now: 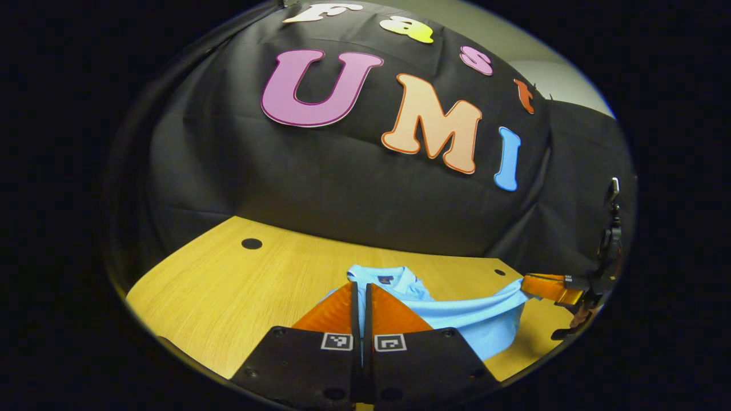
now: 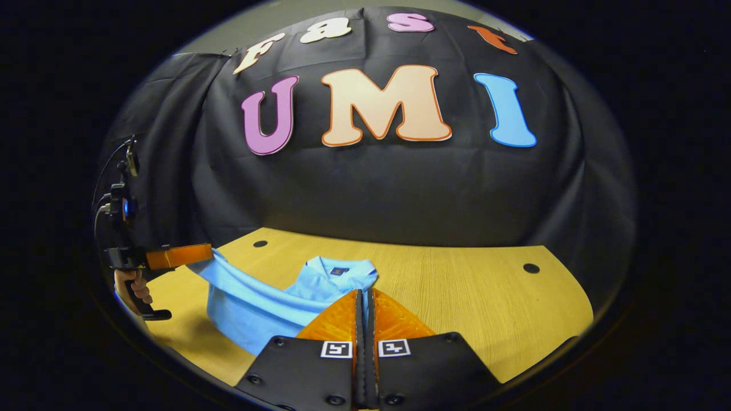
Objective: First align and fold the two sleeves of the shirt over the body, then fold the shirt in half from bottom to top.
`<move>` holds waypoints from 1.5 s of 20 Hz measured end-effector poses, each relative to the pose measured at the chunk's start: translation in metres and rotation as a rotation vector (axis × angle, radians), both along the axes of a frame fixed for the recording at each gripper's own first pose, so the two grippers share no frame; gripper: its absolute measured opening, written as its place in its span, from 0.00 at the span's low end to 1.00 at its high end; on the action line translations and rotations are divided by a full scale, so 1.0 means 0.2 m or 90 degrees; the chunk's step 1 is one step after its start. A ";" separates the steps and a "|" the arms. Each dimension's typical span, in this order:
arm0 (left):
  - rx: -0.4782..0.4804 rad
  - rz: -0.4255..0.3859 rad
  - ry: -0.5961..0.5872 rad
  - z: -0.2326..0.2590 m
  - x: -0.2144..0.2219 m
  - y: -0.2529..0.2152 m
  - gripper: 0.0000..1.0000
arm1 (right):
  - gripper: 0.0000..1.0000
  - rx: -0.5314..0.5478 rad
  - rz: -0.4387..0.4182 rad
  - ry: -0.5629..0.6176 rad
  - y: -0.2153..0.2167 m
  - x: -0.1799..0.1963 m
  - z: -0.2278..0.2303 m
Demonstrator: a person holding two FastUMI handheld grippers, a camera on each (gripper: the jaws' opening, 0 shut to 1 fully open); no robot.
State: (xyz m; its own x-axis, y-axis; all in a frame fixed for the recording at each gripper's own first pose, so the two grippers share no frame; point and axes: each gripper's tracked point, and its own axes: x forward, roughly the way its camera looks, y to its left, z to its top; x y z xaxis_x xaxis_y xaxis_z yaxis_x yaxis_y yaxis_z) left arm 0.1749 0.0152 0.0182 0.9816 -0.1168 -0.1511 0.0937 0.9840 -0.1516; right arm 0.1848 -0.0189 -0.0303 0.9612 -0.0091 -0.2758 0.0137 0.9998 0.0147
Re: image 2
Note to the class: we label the light blue T-shirt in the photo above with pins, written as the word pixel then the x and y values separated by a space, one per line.
pixel 257 308

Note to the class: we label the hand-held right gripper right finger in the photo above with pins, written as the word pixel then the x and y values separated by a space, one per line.
pixel 434 368

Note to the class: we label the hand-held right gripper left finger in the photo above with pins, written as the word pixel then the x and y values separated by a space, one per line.
pixel 302 371

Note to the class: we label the black backdrop cloth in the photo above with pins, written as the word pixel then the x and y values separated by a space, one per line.
pixel 388 188

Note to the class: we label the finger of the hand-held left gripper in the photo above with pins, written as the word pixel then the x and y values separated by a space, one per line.
pixel 180 256

